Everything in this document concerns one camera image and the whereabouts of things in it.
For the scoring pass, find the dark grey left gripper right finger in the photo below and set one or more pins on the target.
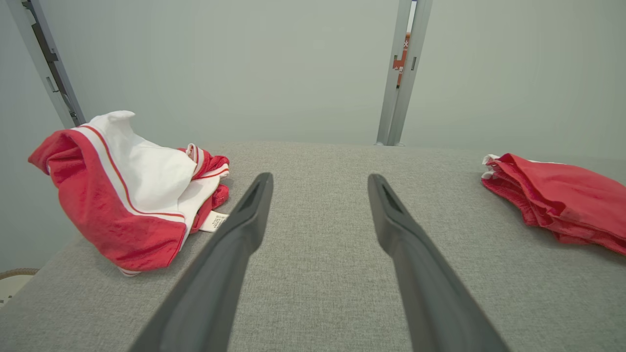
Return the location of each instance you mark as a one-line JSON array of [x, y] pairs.
[[430, 293]]

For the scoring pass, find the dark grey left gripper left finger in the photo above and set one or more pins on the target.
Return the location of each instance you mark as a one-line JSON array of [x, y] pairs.
[[210, 283]]

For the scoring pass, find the red and white polo shirt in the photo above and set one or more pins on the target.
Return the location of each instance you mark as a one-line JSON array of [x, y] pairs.
[[146, 171]]

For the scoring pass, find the red shorts with elastic waistband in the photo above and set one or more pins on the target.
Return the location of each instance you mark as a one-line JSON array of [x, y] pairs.
[[562, 195]]

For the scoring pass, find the woven rim round basket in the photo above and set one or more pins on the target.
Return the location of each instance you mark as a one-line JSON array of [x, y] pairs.
[[12, 286]]

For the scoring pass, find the red and white sign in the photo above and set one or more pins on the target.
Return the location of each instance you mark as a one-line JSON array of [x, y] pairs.
[[400, 62]]

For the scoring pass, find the grey metal partition post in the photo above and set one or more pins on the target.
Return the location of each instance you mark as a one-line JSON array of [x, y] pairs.
[[391, 112], [63, 102]]

